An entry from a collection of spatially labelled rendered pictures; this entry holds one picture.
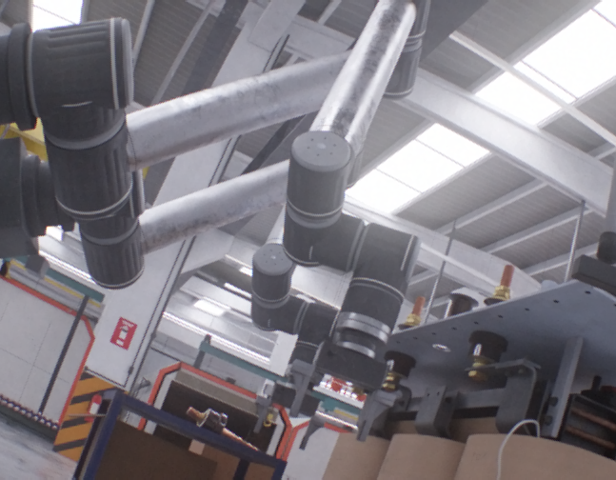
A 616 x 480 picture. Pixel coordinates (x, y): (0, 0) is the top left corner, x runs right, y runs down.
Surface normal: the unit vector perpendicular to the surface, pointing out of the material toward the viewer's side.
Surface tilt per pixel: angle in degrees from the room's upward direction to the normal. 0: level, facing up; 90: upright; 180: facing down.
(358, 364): 90
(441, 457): 90
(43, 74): 116
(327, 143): 69
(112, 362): 90
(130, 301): 90
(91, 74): 126
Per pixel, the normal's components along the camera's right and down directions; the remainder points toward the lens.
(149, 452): 0.36, -0.21
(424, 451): -0.72, -0.47
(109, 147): 0.76, 0.53
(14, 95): 0.24, 0.51
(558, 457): -0.07, -0.38
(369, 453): -0.51, -0.48
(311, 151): 0.08, -0.66
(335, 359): 0.17, -0.30
